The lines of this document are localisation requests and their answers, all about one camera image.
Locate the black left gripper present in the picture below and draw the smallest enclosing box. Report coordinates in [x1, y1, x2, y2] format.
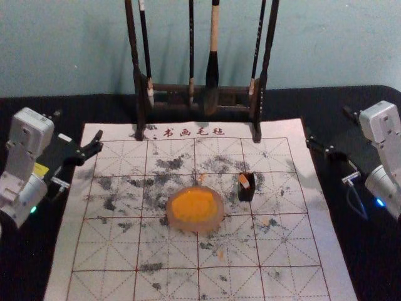
[32, 129, 105, 190]

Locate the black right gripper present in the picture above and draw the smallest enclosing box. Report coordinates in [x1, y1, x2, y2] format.
[305, 133, 377, 197]

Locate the dark wooden brush rack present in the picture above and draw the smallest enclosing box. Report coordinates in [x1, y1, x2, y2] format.
[123, 0, 281, 144]

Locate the small black ink block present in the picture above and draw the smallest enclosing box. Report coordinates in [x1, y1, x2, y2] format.
[237, 171, 256, 203]

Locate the thin black calligraphy brush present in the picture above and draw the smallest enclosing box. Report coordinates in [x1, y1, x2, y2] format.
[138, 0, 155, 108]
[247, 0, 267, 96]
[187, 0, 195, 108]

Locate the black table cloth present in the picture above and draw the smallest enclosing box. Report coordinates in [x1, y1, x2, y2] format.
[0, 85, 401, 301]

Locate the dish of orange paint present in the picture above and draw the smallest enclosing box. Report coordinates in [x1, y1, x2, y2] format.
[165, 184, 226, 235]

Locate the white felt mat red grid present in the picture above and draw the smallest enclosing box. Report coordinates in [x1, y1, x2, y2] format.
[43, 117, 358, 301]

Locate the right gripper cable silver plug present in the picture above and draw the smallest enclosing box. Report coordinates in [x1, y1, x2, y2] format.
[341, 173, 369, 220]

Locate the gripper cable silver plug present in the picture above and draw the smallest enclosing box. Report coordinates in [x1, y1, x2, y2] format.
[341, 173, 369, 220]
[46, 176, 71, 201]

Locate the left gripper cable silver plug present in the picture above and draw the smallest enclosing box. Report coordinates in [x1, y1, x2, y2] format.
[46, 176, 71, 201]

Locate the large cream-handled calligraphy brush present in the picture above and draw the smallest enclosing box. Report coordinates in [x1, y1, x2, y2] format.
[202, 0, 221, 117]

